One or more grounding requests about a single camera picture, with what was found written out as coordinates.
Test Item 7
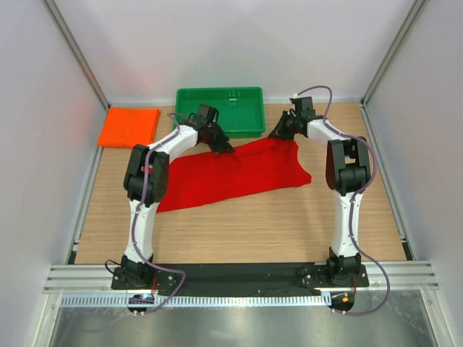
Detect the right aluminium frame post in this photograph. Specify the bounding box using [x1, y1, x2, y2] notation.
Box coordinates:
[360, 0, 428, 108]

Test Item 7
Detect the green plastic tray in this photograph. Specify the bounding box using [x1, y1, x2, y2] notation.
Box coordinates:
[175, 87, 266, 138]

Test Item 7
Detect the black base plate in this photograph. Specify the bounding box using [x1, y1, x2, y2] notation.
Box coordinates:
[111, 262, 369, 297]

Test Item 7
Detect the left aluminium frame post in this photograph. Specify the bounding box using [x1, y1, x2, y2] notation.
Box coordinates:
[42, 0, 110, 110]

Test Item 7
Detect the folded orange t shirt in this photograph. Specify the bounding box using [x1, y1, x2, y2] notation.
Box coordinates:
[97, 107, 161, 148]

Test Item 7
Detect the red t shirt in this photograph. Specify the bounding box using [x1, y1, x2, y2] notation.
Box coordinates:
[157, 137, 312, 213]

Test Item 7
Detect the aluminium front rail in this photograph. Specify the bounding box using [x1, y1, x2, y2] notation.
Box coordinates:
[43, 260, 438, 294]

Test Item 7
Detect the aluminium frame post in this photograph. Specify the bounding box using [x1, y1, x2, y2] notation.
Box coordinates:
[360, 0, 428, 108]
[42, 0, 110, 110]

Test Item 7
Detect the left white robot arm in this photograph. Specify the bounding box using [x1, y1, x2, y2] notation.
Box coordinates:
[111, 104, 234, 289]

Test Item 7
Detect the white slotted cable duct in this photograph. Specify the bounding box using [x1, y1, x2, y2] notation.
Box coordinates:
[61, 293, 331, 309]

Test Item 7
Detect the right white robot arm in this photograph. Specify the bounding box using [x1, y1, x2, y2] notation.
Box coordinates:
[269, 96, 371, 288]

